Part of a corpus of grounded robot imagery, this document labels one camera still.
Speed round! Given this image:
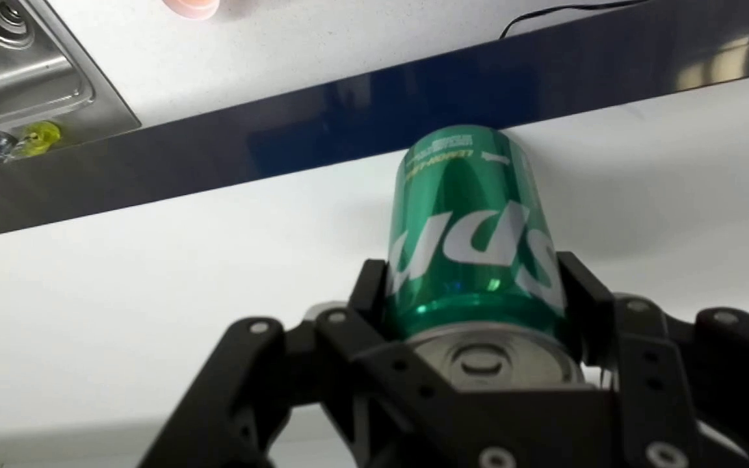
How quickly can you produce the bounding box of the yellow-green dish soap bottle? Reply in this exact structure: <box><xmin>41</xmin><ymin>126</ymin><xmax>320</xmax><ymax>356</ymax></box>
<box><xmin>19</xmin><ymin>123</ymin><xmax>62</xmax><ymax>159</ymax></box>

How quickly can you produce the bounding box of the black cable on floor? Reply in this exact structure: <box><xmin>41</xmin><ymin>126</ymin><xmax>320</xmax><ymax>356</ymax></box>
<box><xmin>496</xmin><ymin>0</ymin><xmax>655</xmax><ymax>43</ymax></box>

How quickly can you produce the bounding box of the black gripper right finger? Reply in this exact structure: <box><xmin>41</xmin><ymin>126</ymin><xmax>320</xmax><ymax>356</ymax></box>
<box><xmin>560</xmin><ymin>253</ymin><xmax>749</xmax><ymax>468</ymax></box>

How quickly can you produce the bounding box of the stainless steel sink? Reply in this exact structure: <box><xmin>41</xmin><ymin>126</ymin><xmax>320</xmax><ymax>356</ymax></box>
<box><xmin>0</xmin><ymin>0</ymin><xmax>140</xmax><ymax>146</ymax></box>

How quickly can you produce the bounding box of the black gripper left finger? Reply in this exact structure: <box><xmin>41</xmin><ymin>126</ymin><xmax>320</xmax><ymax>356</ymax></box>
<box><xmin>139</xmin><ymin>255</ymin><xmax>447</xmax><ymax>468</ymax></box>

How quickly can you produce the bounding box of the green Sprite can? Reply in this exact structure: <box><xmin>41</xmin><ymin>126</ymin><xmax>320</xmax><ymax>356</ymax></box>
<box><xmin>385</xmin><ymin>126</ymin><xmax>582</xmax><ymax>394</ymax></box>

